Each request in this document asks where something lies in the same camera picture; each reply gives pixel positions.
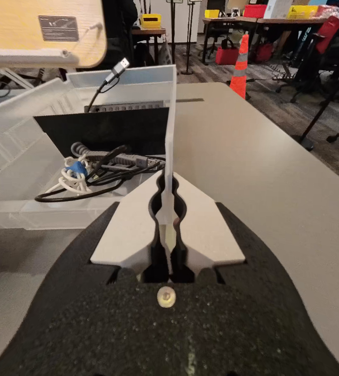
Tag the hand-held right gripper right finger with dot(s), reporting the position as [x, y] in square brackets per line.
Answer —
[213, 235]

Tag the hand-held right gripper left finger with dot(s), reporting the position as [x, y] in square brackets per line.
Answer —
[122, 235]

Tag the large multi-port usb hub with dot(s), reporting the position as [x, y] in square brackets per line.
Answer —
[134, 105]

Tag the clear plastic bin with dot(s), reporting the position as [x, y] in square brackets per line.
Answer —
[11, 152]

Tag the black divider panel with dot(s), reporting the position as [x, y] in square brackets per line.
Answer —
[105, 129]

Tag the black tape strip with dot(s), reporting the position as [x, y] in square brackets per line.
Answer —
[190, 100]

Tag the black floor stand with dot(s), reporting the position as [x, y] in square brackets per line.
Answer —
[322, 110]

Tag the orange traffic cone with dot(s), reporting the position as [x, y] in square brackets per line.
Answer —
[241, 70]

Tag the red bag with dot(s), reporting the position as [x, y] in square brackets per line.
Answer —
[329, 32]
[226, 55]
[263, 53]

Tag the black sign stand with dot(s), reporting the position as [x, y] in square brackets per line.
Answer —
[173, 35]
[190, 35]

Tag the small wooden table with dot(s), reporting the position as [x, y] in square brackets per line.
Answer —
[149, 31]

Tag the black office chair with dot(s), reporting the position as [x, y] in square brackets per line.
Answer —
[334, 50]

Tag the red box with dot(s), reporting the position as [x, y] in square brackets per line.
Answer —
[254, 11]

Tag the wooden tabletop with black label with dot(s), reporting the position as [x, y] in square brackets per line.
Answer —
[11, 29]

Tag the white box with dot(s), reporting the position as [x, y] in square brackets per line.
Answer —
[278, 8]

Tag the white table frame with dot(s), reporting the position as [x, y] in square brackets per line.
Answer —
[25, 60]

